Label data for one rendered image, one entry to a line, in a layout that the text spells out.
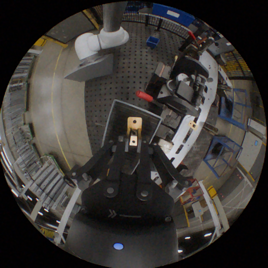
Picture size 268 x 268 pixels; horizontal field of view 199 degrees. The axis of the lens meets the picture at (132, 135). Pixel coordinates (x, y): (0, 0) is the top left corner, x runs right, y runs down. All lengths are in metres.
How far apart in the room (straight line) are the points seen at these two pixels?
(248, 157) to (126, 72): 8.42
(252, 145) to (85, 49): 8.51
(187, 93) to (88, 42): 0.65
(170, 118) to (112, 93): 0.53
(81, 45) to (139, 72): 0.52
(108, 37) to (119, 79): 0.39
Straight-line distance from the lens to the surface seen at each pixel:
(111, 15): 0.53
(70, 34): 2.98
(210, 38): 0.55
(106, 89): 0.73
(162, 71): 0.34
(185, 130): 0.48
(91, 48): 0.68
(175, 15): 0.91
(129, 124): 0.21
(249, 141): 8.17
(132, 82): 0.70
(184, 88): 0.26
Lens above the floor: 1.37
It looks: 67 degrees down
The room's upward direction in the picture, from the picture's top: 172 degrees counter-clockwise
